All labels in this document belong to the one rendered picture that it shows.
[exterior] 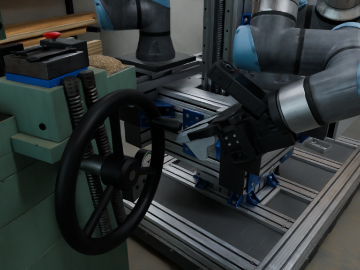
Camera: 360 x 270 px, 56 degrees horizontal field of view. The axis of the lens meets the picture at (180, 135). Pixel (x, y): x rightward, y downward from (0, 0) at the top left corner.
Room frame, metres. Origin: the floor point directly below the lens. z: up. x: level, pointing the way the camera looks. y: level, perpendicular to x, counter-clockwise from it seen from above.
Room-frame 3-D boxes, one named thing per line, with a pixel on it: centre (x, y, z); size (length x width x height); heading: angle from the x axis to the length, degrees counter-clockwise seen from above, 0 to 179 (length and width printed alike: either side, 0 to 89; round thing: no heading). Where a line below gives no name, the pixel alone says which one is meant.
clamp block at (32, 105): (0.59, 0.23, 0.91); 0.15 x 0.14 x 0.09; 153
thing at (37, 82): (0.59, 0.22, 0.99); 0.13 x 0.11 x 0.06; 153
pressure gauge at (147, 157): (0.79, 0.10, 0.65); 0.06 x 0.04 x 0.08; 153
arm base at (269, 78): (0.98, -0.28, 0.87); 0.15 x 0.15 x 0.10
